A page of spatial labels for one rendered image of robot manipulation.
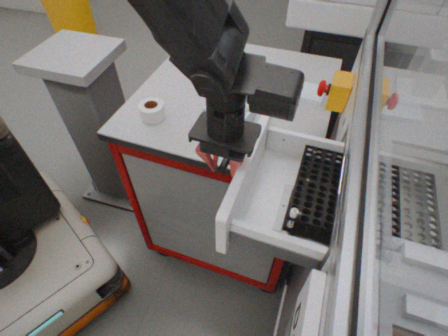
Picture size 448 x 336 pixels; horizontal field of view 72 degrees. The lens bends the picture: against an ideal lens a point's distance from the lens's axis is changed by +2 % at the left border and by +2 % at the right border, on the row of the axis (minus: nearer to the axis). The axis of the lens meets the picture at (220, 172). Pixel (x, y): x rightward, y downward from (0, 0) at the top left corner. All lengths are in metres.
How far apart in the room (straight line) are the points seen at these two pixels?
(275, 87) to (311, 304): 0.26
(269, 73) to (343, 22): 0.89
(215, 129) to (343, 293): 0.26
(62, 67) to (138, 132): 0.45
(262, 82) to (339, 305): 0.25
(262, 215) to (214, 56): 0.34
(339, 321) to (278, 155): 0.41
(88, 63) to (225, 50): 0.91
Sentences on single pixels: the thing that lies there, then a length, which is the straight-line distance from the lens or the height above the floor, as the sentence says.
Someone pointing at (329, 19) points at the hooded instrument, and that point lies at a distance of 1.26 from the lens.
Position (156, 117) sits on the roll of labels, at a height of 0.78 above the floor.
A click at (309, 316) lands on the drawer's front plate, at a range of 0.41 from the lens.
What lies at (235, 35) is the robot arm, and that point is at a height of 1.16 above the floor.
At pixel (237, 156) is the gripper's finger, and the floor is 0.98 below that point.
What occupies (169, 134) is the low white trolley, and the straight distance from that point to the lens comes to 0.84.
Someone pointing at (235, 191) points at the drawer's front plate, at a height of 0.93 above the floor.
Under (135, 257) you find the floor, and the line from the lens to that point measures 1.51.
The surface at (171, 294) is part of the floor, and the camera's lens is 1.41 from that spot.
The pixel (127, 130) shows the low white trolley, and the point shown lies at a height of 0.76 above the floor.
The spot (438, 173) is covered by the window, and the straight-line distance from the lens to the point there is 0.25.
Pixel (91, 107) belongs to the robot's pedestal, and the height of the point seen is 0.60.
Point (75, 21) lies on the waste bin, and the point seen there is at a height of 0.21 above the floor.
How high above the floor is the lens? 1.31
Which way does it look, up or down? 49 degrees down
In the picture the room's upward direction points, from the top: straight up
